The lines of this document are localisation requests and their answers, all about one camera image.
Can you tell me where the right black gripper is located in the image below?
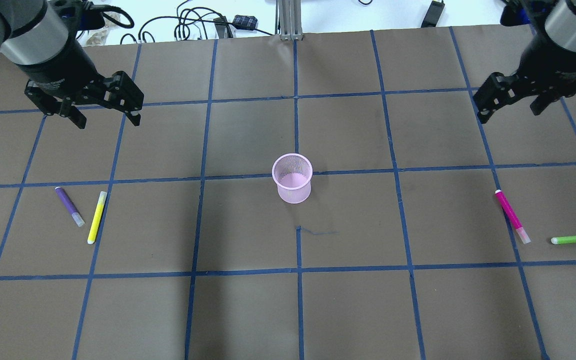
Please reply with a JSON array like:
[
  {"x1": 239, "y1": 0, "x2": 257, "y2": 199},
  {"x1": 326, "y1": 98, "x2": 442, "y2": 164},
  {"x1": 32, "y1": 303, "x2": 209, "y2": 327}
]
[{"x1": 473, "y1": 36, "x2": 576, "y2": 125}]

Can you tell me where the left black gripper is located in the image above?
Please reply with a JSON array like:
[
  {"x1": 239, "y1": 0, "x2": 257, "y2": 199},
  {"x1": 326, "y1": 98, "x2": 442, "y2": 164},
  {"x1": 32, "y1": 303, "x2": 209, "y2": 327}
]
[{"x1": 23, "y1": 38, "x2": 144, "y2": 130}]

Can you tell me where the purple marker pen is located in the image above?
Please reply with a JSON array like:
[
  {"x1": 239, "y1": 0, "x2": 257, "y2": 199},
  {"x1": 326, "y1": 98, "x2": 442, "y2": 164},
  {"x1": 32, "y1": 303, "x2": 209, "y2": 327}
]
[{"x1": 54, "y1": 186, "x2": 85, "y2": 227}]

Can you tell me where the pink marker pen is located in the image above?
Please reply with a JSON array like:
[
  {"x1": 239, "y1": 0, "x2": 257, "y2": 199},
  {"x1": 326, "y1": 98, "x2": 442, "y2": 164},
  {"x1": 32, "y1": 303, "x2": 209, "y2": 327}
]
[{"x1": 494, "y1": 189, "x2": 531, "y2": 244}]

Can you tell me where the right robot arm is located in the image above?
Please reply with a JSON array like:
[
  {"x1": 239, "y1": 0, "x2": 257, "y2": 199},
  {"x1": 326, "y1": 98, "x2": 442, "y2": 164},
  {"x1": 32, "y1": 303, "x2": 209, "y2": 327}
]
[{"x1": 473, "y1": 0, "x2": 576, "y2": 125}]

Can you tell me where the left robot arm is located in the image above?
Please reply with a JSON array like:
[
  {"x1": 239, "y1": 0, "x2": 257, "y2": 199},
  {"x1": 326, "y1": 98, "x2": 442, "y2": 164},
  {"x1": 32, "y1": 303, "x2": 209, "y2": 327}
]
[{"x1": 0, "y1": 0, "x2": 144, "y2": 129}]

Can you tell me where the pink mesh cup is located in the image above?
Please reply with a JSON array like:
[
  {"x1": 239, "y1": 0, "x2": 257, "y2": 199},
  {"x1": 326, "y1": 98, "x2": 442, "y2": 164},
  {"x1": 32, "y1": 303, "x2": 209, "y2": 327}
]
[{"x1": 271, "y1": 153, "x2": 313, "y2": 204}]

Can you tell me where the black power adapter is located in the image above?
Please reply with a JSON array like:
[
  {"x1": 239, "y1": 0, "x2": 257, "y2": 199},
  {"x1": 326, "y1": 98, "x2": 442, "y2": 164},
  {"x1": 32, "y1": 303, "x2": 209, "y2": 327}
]
[{"x1": 420, "y1": 0, "x2": 445, "y2": 28}]

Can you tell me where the yellow marker pen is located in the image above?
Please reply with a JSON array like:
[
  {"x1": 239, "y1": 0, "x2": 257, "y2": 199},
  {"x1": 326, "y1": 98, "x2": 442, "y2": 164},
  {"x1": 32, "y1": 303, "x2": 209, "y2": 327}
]
[{"x1": 86, "y1": 191, "x2": 108, "y2": 245}]

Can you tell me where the small black device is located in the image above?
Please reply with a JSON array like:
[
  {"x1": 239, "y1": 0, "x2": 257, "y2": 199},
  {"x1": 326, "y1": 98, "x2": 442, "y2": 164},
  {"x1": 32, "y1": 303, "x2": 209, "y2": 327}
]
[{"x1": 231, "y1": 14, "x2": 259, "y2": 31}]

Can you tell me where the aluminium frame post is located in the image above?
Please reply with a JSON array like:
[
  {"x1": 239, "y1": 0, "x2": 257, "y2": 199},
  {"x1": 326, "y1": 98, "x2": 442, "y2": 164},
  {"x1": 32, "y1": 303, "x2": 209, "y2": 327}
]
[{"x1": 275, "y1": 0, "x2": 304, "y2": 41}]

